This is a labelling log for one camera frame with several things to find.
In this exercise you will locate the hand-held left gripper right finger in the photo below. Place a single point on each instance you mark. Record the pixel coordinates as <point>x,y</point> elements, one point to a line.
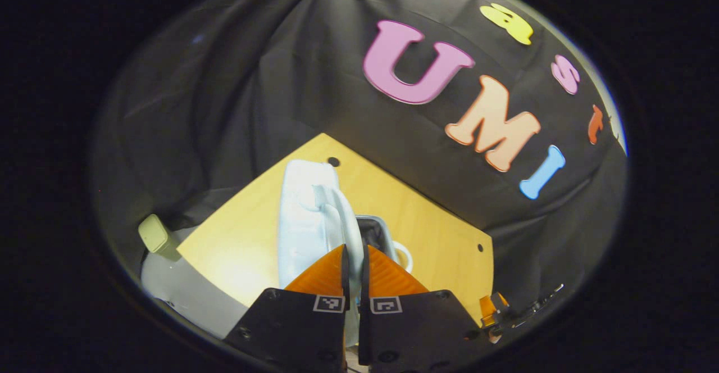
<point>363,277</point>

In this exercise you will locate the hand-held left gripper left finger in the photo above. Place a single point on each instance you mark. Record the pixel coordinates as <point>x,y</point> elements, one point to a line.
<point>345,277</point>

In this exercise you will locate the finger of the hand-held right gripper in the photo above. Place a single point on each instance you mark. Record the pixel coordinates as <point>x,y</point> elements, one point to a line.
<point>487,308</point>

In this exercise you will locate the light blue suitcase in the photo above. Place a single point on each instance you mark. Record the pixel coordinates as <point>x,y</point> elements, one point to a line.
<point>303,221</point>

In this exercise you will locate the pale green block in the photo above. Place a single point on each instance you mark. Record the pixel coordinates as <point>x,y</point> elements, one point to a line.
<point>154,232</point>

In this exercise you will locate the black backdrop cloth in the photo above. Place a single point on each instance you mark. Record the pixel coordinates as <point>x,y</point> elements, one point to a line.
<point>253,81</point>

